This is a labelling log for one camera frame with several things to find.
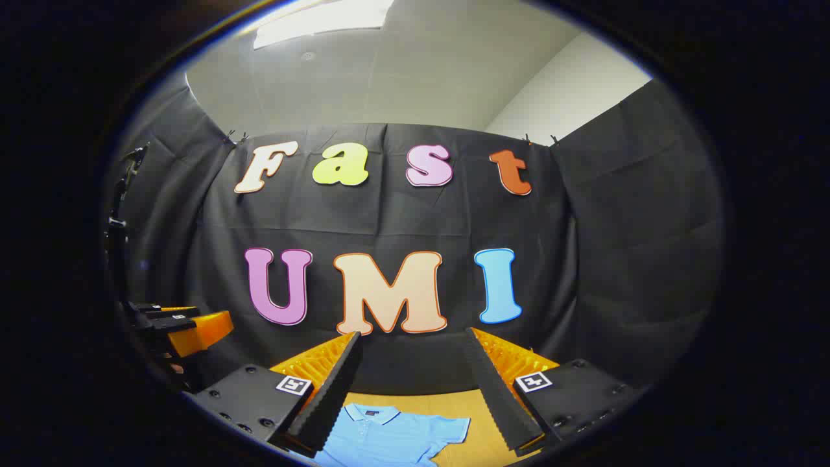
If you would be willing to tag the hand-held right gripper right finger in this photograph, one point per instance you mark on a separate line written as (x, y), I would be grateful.
(499, 395)

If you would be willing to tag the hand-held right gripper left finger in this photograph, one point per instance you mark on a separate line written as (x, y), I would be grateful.
(331, 402)

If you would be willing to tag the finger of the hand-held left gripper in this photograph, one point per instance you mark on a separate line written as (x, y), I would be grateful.
(152, 309)
(201, 331)

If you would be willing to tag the light blue polo T-shirt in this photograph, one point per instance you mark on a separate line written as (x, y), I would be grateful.
(389, 434)

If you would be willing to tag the black backdrop cloth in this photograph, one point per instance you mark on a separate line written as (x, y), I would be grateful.
(389, 220)

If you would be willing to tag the white ceiling light panel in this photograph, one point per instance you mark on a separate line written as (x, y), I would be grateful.
(324, 19)

